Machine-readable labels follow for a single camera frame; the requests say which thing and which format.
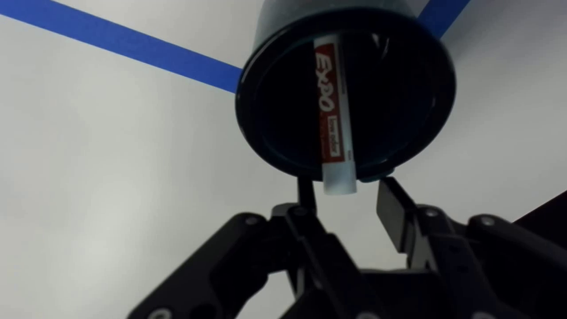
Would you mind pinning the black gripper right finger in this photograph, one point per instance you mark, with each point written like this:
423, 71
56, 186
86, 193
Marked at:
496, 266

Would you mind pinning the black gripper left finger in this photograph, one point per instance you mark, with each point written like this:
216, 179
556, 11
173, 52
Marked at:
258, 259

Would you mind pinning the white red Expo marker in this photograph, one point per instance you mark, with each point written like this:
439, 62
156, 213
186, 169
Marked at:
333, 107

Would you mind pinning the black cup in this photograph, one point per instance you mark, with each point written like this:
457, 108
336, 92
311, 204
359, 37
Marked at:
400, 99

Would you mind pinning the long blue tape strip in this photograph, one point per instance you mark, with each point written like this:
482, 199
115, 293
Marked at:
129, 45

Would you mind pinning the short blue tape strip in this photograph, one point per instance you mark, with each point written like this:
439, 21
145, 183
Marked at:
443, 14

